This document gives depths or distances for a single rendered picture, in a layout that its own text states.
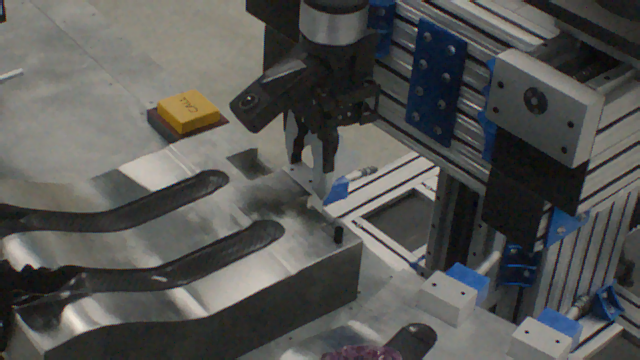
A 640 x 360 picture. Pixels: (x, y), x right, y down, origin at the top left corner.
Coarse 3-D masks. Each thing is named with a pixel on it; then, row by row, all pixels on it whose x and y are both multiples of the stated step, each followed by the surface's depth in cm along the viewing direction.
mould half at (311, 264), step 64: (0, 192) 124; (64, 192) 130; (128, 192) 132; (256, 192) 133; (0, 256) 115; (64, 256) 117; (128, 256) 123; (256, 256) 125; (320, 256) 125; (64, 320) 109; (128, 320) 111; (192, 320) 117; (256, 320) 123
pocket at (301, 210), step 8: (296, 200) 133; (304, 200) 134; (288, 208) 132; (296, 208) 133; (304, 208) 134; (312, 208) 134; (296, 216) 134; (304, 216) 135; (312, 216) 134; (320, 216) 133; (304, 224) 133; (312, 224) 133; (320, 224) 133
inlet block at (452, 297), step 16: (496, 256) 132; (448, 272) 128; (464, 272) 128; (480, 272) 130; (432, 288) 124; (448, 288) 124; (464, 288) 124; (480, 288) 126; (432, 304) 124; (448, 304) 122; (464, 304) 122; (448, 320) 123; (464, 320) 124
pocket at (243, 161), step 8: (240, 152) 139; (248, 152) 140; (256, 152) 140; (232, 160) 139; (240, 160) 140; (248, 160) 141; (256, 160) 140; (240, 168) 140; (248, 168) 141; (256, 168) 141; (264, 168) 139; (248, 176) 140; (256, 176) 140
